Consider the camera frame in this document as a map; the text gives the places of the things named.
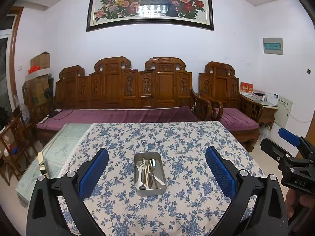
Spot wooden side table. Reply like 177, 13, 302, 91
240, 95, 278, 131

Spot crumpled plastic bag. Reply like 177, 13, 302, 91
259, 124, 271, 143

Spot carved wooden sofa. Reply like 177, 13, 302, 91
36, 56, 212, 140

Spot beige wall cabinet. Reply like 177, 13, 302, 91
274, 96, 294, 128

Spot small open cardboard box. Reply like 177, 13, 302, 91
30, 52, 51, 70

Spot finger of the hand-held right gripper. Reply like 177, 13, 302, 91
278, 128, 315, 154
260, 138, 293, 160

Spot purple armchair cushion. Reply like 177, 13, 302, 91
214, 108, 259, 131

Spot carved wooden armchair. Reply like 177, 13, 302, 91
198, 61, 264, 152

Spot blue floral tablecloth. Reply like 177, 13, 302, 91
57, 121, 267, 236

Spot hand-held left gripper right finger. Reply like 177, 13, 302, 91
205, 146, 288, 236

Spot framed peacock flower painting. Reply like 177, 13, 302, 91
86, 0, 214, 32

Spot metal fork with smiley face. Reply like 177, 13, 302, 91
149, 159, 159, 188

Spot purple sofa cushion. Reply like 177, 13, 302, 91
37, 106, 199, 131

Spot wooden chair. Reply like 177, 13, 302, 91
0, 108, 37, 186

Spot red desk calendar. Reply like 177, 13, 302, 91
240, 82, 254, 96

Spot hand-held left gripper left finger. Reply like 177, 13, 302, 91
27, 148, 109, 236

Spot person's right hand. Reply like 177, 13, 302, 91
285, 190, 315, 220

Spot white device box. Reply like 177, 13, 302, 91
267, 92, 280, 106

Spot grey electrical panel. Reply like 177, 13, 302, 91
263, 37, 284, 56

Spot black desk fan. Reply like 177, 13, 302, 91
44, 88, 61, 118

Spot clear plastic bag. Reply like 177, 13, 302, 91
13, 96, 31, 123

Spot large cardboard box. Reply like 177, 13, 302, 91
23, 75, 53, 109

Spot rectangular metal tray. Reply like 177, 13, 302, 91
133, 152, 167, 197

